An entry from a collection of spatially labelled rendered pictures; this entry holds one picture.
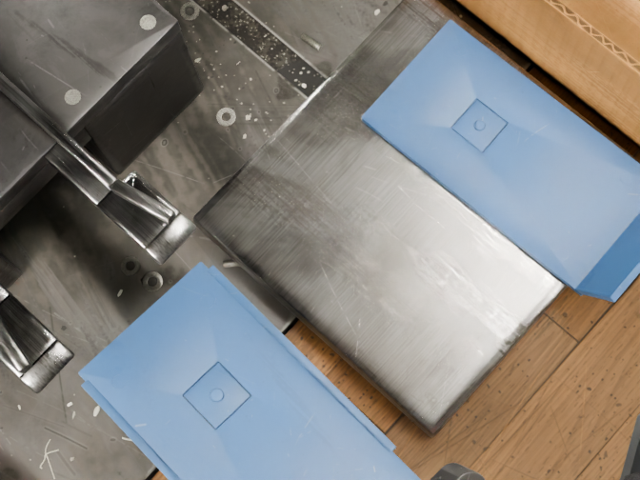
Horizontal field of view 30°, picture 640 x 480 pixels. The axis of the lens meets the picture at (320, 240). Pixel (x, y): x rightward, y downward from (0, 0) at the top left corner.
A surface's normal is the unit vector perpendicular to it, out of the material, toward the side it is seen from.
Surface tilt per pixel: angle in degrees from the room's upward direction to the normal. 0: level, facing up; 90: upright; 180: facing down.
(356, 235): 0
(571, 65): 90
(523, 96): 0
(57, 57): 0
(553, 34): 90
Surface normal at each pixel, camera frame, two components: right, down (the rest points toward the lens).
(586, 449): -0.05, -0.25
